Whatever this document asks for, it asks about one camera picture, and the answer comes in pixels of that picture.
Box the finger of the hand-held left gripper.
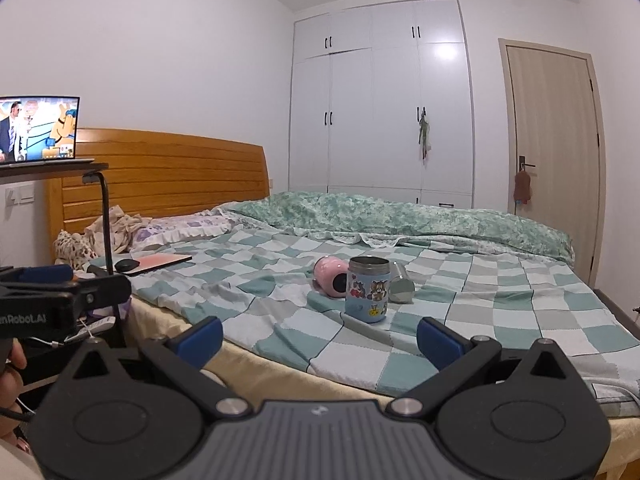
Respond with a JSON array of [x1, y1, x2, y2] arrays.
[[70, 274, 133, 313], [0, 264, 76, 288]]

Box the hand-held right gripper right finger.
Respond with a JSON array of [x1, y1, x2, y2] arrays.
[[392, 316, 576, 418]]

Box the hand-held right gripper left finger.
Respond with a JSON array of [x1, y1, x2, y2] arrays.
[[65, 316, 247, 418]]

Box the pink cup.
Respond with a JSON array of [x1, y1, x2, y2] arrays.
[[314, 256, 350, 300]]

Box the blue cartoon print cup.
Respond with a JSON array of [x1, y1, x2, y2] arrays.
[[345, 256, 390, 324]]

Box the person's left hand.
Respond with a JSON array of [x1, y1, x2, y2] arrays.
[[0, 339, 33, 456]]

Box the leopard print pillow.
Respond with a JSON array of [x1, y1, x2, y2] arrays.
[[53, 230, 99, 272]]

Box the pink closed laptop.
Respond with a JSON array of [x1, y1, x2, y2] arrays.
[[113, 252, 194, 277]]

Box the beige crumpled clothes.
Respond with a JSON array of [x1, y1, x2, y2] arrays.
[[83, 204, 154, 256]]

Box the black overbed table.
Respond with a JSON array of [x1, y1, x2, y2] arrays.
[[0, 162, 128, 350]]

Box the green checkered blanket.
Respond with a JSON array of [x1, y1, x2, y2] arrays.
[[87, 224, 640, 397]]

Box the yellow bed sheet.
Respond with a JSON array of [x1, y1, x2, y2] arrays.
[[124, 294, 640, 480]]

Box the purple floral pillow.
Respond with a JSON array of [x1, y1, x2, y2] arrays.
[[130, 210, 237, 254]]

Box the green floral quilt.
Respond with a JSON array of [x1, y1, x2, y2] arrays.
[[220, 191, 576, 266]]

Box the wooden headboard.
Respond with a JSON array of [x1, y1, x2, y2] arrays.
[[47, 128, 271, 261]]

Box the open laptop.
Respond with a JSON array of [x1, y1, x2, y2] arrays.
[[0, 95, 95, 166]]

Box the beige clothing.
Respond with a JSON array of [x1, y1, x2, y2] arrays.
[[0, 441, 47, 480]]

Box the brown hanging pouch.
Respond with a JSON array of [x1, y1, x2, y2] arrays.
[[513, 170, 532, 206]]

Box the green hanging cloth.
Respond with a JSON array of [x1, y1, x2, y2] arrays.
[[417, 109, 434, 162]]

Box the beige door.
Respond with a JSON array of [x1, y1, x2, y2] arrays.
[[498, 38, 607, 287]]

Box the white wardrobe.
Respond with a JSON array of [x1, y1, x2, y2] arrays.
[[288, 0, 475, 210]]

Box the white charger cable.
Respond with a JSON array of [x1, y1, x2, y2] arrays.
[[22, 316, 119, 349]]

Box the white wall switch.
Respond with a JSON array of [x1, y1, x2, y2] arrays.
[[5, 184, 36, 206]]

